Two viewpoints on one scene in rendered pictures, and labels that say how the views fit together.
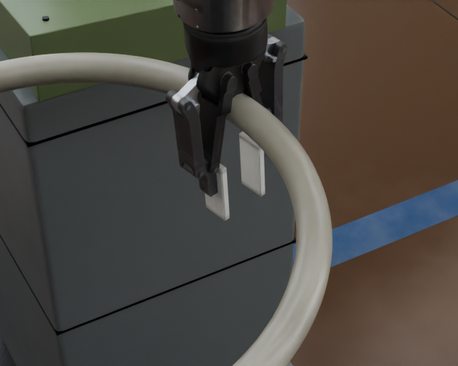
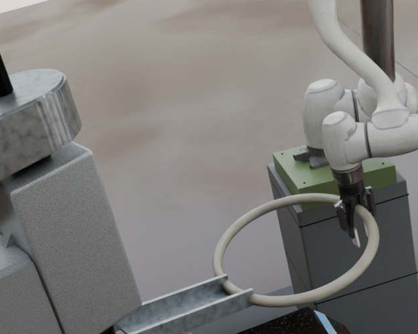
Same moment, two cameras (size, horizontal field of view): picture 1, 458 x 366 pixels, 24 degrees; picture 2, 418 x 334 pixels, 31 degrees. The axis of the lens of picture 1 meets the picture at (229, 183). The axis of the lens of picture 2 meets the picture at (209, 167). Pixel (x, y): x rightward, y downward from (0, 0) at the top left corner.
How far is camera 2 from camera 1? 1.34 m
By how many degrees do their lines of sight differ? 24
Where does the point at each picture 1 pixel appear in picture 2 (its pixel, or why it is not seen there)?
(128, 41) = (334, 189)
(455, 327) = not seen: outside the picture
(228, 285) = (388, 290)
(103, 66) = (317, 197)
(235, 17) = (349, 181)
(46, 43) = (304, 191)
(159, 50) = not seen: hidden behind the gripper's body
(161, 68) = (335, 197)
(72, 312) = not seen: hidden behind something
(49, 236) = (309, 262)
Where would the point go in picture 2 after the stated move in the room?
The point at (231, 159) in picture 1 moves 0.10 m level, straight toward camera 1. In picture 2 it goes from (381, 234) to (378, 252)
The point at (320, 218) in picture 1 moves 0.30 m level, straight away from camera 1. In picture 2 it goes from (373, 239) to (397, 182)
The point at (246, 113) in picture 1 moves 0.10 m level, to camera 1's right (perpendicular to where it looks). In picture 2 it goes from (359, 210) to (393, 209)
